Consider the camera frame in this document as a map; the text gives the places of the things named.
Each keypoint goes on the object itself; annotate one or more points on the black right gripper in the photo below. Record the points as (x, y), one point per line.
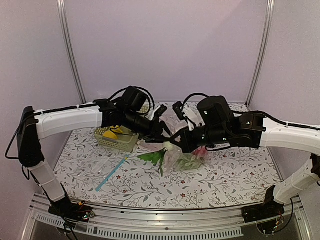
(186, 145)

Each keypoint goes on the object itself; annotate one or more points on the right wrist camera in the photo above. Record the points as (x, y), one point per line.
(186, 113)

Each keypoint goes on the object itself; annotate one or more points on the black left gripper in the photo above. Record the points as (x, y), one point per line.
(151, 137)

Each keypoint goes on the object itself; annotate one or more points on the clear pink-zipper zip bag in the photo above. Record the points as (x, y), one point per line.
(171, 158)

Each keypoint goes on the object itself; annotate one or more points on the aluminium right corner post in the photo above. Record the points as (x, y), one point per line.
(262, 51)

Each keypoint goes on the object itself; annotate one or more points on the clear blue-zipper zip bag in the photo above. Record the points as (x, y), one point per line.
(90, 175)

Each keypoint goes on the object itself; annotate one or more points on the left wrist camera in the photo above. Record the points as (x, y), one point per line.
(157, 113)

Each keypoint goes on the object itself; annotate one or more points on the aluminium corner post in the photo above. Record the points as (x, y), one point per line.
(62, 12)
(262, 51)

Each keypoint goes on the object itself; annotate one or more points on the aluminium left corner post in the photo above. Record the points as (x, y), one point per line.
(62, 12)

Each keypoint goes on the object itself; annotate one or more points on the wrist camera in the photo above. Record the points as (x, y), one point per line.
(186, 113)
(157, 113)

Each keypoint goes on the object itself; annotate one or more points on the green toy grapes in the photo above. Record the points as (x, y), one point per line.
(189, 162)

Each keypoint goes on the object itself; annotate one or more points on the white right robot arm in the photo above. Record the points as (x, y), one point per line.
(289, 137)

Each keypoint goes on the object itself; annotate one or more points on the yellow toy banana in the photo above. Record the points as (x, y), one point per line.
(116, 129)

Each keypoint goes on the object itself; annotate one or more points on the cream perforated plastic basket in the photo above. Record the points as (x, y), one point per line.
(121, 126)

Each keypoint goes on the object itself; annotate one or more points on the aluminium front rail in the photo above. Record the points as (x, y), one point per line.
(127, 223)

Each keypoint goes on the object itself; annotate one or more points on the floral patterned table mat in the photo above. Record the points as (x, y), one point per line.
(231, 177)

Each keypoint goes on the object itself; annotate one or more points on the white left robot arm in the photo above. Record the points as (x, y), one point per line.
(38, 125)

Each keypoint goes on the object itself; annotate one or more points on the yellow toy lemon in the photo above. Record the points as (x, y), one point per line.
(110, 135)

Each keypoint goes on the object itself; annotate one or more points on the red toy apple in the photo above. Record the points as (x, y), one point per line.
(200, 152)

